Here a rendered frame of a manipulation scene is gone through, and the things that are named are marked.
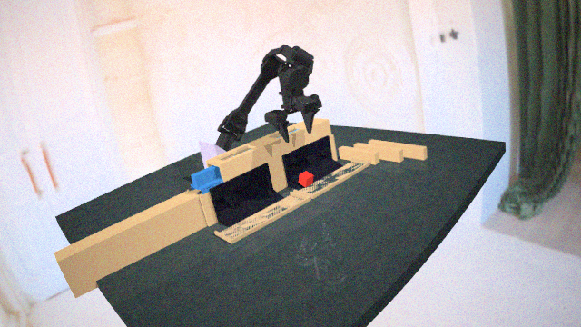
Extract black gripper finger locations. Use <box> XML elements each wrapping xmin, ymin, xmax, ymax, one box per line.
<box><xmin>269</xmin><ymin>120</ymin><xmax>289</xmax><ymax>143</ymax></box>
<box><xmin>301</xmin><ymin>109</ymin><xmax>320</xmax><ymax>134</ymax></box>

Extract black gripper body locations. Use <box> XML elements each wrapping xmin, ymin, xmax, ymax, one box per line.
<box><xmin>264</xmin><ymin>88</ymin><xmax>304</xmax><ymax>123</ymax></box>

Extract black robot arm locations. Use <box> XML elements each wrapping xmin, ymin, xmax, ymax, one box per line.
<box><xmin>216</xmin><ymin>44</ymin><xmax>320</xmax><ymax>152</ymax></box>

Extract small red block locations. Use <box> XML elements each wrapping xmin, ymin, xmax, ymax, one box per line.
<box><xmin>299</xmin><ymin>171</ymin><xmax>314</xmax><ymax>187</ymax></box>

